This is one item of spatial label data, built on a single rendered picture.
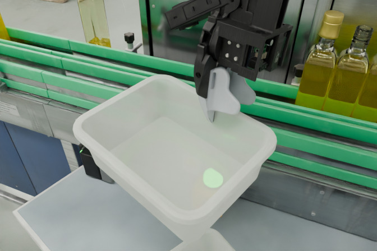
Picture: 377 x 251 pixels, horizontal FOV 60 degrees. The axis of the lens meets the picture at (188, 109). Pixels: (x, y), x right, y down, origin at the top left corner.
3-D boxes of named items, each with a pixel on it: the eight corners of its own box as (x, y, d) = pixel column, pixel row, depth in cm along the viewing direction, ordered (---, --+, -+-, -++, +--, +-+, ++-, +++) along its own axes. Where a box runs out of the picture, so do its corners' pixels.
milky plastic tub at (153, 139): (191, 274, 36) (191, 231, 30) (78, 168, 48) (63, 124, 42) (275, 179, 46) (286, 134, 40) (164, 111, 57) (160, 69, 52)
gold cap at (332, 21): (315, 31, 64) (321, 10, 61) (332, 31, 64) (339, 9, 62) (323, 40, 61) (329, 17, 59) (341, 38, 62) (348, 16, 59)
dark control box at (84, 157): (129, 163, 86) (125, 139, 81) (113, 185, 80) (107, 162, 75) (102, 154, 88) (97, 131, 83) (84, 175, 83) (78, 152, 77)
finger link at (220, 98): (226, 144, 42) (241, 80, 37) (191, 125, 45) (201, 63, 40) (239, 135, 44) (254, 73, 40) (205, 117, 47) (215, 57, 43)
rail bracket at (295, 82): (300, 101, 86) (312, 56, 78) (297, 117, 81) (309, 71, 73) (285, 98, 87) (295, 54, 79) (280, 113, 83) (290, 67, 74)
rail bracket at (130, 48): (148, 68, 100) (145, 27, 91) (137, 79, 95) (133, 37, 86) (137, 65, 101) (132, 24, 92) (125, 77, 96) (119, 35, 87)
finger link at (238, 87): (241, 134, 45) (255, 73, 40) (207, 116, 48) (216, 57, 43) (252, 125, 47) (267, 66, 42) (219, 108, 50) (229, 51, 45)
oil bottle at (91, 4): (113, 54, 105) (99, -30, 89) (105, 63, 101) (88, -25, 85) (97, 52, 107) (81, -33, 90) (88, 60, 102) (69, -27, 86)
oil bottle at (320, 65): (315, 123, 79) (340, 43, 65) (312, 138, 75) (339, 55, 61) (291, 117, 80) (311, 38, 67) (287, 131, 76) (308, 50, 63)
